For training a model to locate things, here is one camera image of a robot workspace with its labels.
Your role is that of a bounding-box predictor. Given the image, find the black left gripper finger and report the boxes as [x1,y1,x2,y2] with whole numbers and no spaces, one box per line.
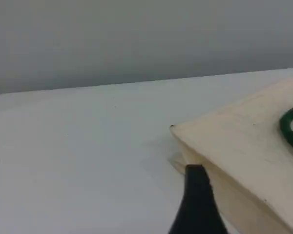
[168,164,229,234]

